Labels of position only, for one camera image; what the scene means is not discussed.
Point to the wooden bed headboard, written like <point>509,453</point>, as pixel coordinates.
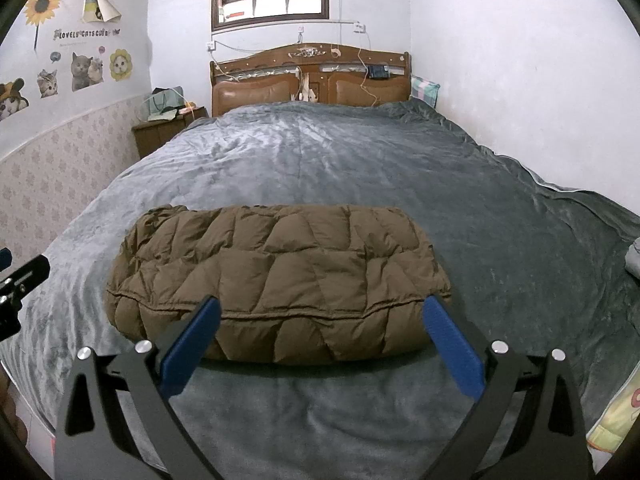
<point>250,92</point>

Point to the floral quilt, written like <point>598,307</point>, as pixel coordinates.
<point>620,425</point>

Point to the black device on headboard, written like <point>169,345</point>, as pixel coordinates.
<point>378,72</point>

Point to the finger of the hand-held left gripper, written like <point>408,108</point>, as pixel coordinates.
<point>5,259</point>
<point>25,275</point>

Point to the brown puffer jacket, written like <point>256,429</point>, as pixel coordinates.
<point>280,280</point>

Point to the bed with grey blanket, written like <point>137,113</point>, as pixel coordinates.
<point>325,155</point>

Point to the green bag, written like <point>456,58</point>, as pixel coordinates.
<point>162,105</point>

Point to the plaid pillow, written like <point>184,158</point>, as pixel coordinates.
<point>425,91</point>

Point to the hatted cat wall sticker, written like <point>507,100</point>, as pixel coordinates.
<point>12,102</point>

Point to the white wall socket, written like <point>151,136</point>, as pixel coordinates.
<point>358,26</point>
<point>211,47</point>

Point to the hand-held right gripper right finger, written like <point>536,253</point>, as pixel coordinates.
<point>452,345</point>

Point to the sunflower cat wall sticker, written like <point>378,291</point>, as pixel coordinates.
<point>120,65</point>

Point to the two grey cats sticker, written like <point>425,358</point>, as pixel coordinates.
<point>86,72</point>

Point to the small orange object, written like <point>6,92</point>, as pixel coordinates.
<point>190,107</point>

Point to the wooden nightstand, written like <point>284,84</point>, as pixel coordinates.
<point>155,140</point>

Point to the lettering wall sticker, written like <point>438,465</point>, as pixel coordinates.
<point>85,34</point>

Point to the grey folded cloth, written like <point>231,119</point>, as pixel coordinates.
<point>634,260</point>

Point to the tabby kitten wall sticker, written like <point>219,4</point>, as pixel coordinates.
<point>47,83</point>

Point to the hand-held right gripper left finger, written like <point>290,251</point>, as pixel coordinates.
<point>190,345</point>

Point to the curled peeling wall poster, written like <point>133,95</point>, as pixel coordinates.
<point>100,7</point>

